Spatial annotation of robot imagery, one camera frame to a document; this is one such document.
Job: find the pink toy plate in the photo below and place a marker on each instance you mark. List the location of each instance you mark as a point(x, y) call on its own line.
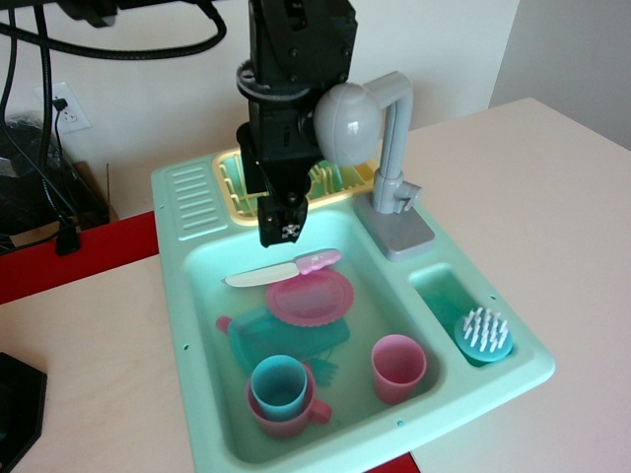
point(312, 300)

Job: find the pink toy mug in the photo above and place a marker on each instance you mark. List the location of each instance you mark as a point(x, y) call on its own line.
point(315, 411)

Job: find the teal plate in rack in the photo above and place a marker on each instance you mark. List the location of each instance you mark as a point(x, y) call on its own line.
point(330, 176)

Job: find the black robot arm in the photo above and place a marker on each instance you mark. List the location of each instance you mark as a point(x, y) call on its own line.
point(298, 51)

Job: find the black object bottom left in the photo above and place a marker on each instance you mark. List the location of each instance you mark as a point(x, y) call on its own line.
point(22, 406)

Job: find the white wall outlet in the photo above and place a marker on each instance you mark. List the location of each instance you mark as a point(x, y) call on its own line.
point(72, 118)

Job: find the mint green toy sink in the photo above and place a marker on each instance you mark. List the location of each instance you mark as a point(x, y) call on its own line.
point(421, 297)

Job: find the yellow dish rack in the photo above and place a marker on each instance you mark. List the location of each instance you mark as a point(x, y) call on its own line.
point(242, 207)

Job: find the teal toy fork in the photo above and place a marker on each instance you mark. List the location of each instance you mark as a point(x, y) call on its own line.
point(324, 371)

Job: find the teal toy bottle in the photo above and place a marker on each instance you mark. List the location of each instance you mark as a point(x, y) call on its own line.
point(258, 334)

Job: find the teal scrub brush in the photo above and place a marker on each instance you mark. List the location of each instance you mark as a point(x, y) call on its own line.
point(484, 336)

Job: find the toy knife pink handle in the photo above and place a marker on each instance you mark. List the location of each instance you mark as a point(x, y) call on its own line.
point(301, 266)

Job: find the blue toy cup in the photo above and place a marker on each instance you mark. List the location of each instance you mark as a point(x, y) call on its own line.
point(279, 384)

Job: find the grey toy faucet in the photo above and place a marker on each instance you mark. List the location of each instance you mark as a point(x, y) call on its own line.
point(351, 121)

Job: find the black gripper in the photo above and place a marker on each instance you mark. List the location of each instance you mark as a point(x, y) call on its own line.
point(278, 148)

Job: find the pink toy cup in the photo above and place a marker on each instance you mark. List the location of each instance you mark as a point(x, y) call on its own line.
point(398, 364)

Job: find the black plug on table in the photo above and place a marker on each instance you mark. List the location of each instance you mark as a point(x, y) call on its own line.
point(67, 240)

